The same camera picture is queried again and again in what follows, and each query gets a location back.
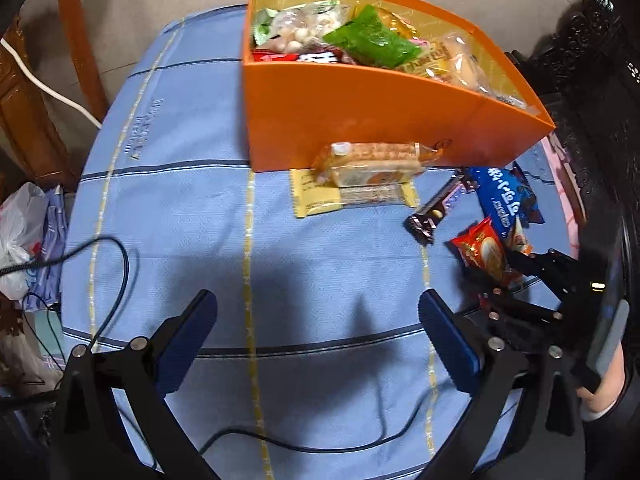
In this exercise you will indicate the blue cookie packet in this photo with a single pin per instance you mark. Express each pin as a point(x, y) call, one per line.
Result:
point(502, 197)

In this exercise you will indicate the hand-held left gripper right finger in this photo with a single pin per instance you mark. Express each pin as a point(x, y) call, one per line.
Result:
point(450, 340)

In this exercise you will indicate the person's right hand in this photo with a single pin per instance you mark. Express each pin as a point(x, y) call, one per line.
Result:
point(607, 385)

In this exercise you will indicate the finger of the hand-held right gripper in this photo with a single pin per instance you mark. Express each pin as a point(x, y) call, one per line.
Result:
point(520, 310)
point(535, 262)

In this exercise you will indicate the green and white snack packet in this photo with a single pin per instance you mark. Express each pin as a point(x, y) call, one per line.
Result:
point(262, 27)

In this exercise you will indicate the pale teal sheet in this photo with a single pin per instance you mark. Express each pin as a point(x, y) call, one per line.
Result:
point(47, 335)

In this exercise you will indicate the blue striped plastic bag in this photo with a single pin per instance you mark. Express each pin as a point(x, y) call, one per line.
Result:
point(52, 230)

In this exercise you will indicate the clear yellow pastry packet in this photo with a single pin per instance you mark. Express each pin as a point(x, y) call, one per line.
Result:
point(462, 62)

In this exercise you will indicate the orange cardboard box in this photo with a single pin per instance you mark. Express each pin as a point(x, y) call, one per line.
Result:
point(360, 110)

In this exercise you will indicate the yellow foil snack packet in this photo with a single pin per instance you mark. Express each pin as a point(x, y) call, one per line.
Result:
point(395, 20)

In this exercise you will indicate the pale yellow biscuit packet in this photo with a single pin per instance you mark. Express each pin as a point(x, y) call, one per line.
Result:
point(315, 197)

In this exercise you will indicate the blue striped tablecloth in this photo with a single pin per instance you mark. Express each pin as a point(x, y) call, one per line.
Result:
point(200, 210)

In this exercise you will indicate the dark carved wooden furniture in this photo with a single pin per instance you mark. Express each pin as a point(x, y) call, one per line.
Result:
point(590, 85)

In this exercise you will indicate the clear cracker packet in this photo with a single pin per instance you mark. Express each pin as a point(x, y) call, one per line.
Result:
point(370, 160)

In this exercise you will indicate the red and cream snack packet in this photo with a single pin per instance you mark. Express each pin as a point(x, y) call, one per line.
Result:
point(482, 250)

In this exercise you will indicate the brown wooden chair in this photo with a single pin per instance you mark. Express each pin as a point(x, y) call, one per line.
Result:
point(30, 120)

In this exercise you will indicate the white plastic bag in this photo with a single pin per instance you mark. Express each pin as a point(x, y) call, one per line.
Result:
point(17, 230)

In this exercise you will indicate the white ball candy packet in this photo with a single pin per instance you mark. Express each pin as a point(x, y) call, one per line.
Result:
point(305, 27)

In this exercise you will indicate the black and red chocolate bar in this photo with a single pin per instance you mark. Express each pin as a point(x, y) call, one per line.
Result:
point(320, 56)

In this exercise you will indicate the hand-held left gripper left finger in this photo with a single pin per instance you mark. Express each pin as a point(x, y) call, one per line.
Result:
point(187, 340)

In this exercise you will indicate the dark brown chocolate bar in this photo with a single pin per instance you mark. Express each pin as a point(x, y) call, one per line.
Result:
point(435, 210)

